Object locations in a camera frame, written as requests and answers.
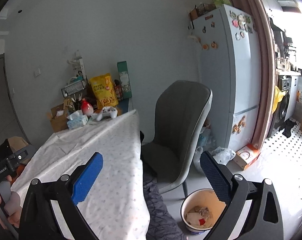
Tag torn brown red wrapper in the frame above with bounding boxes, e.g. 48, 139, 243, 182
194, 206, 213, 228

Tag white tissue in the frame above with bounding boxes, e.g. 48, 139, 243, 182
186, 212, 206, 228

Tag clear plastic trash bag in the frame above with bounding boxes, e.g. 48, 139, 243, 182
212, 146, 236, 165

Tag cream round trash bin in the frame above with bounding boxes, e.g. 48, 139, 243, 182
180, 189, 226, 234

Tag person's left hand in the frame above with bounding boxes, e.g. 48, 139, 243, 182
0, 174, 23, 229

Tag white orange cardboard box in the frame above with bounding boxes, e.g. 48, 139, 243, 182
233, 144, 260, 170

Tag pack of water bottles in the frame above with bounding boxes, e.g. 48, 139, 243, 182
193, 126, 217, 173

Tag white patterned tablecloth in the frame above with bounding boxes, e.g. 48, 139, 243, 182
12, 110, 150, 239

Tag light blue tissue pack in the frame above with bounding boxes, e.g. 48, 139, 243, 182
67, 110, 88, 129

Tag brown cardboard box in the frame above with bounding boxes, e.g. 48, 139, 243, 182
46, 103, 68, 133

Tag grey patterned trousers leg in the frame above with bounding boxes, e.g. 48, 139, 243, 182
143, 172, 187, 240

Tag white game controller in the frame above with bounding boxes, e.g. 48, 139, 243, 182
97, 106, 118, 121

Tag grey dining chair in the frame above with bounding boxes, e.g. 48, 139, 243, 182
141, 80, 213, 194

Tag black clothes on floor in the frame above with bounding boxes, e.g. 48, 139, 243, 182
279, 119, 297, 138

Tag black washing machine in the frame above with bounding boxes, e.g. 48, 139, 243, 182
267, 75, 291, 138

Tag yellow snack bag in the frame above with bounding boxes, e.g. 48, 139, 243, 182
89, 73, 118, 109

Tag yellow cloth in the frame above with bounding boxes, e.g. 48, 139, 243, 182
271, 86, 286, 113

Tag white tall carton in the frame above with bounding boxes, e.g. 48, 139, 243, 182
67, 50, 87, 82

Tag green tall carton box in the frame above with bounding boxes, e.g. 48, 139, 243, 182
117, 61, 132, 99

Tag light blue refrigerator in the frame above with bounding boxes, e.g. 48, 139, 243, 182
193, 4, 262, 151

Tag black wire basket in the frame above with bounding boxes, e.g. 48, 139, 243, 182
61, 80, 86, 98

